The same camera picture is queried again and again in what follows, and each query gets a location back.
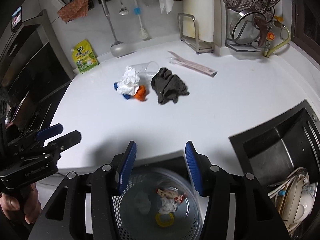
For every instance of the black kitchen sink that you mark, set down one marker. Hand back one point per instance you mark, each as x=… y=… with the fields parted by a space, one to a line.
x=273 y=150

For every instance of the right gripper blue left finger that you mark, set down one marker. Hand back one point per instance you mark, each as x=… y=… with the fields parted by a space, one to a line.
x=124 y=169

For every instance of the red white snack wrapper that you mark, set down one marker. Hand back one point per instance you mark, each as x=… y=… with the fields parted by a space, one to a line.
x=170 y=200

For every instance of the orange peel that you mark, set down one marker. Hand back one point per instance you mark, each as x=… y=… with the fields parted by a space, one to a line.
x=141 y=93

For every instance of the stacked white dishes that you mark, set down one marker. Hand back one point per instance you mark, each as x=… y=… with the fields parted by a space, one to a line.
x=294 y=198

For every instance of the orange dish cloth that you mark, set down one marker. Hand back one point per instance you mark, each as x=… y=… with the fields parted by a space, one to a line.
x=73 y=10

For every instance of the steel pot lid rack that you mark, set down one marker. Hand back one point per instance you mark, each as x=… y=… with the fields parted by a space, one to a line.
x=233 y=46

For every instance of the white blue bottle brush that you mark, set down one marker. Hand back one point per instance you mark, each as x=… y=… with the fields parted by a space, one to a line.
x=144 y=35

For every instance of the glass pot lid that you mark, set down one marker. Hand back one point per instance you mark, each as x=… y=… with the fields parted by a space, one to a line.
x=249 y=27

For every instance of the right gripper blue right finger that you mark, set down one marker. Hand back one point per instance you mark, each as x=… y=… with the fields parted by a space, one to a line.
x=194 y=166

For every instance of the yellow green detergent pouch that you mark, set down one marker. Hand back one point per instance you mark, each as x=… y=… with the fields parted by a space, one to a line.
x=84 y=57

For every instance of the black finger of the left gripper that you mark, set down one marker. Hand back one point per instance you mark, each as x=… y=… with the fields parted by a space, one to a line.
x=66 y=141

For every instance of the person left hand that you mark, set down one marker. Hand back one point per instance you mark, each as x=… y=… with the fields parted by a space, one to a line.
x=32 y=208

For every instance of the clear plastic cup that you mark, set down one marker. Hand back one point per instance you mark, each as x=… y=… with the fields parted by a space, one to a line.
x=146 y=70

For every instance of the pink chopstick wrapper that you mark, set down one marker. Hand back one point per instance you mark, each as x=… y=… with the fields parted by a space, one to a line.
x=178 y=60

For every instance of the grey mesh trash bin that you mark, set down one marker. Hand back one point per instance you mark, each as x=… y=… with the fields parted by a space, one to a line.
x=134 y=225

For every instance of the steel ladle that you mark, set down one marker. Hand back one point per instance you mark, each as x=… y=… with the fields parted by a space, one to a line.
x=118 y=48

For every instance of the small steel spoon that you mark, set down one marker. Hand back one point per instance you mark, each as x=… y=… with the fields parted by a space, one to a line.
x=123 y=10

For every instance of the dark grey rag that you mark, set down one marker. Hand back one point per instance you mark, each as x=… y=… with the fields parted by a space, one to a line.
x=168 y=86

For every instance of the black stove cooktop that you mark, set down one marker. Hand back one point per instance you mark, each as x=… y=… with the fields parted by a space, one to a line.
x=33 y=82

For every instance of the white cutting board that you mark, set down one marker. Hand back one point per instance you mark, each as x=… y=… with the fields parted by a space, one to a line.
x=203 y=11

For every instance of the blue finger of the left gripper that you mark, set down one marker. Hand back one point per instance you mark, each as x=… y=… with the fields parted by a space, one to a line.
x=49 y=132

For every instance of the white tissue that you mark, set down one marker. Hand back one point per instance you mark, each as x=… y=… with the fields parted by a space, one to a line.
x=131 y=79

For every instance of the clear plastic bag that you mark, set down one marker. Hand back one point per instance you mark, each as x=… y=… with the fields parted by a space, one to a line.
x=142 y=202

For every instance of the yellow plastic lid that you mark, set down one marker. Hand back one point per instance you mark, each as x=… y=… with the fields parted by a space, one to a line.
x=164 y=220

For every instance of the steel cutting board rack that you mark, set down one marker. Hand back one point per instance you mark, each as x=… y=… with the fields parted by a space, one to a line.
x=195 y=43

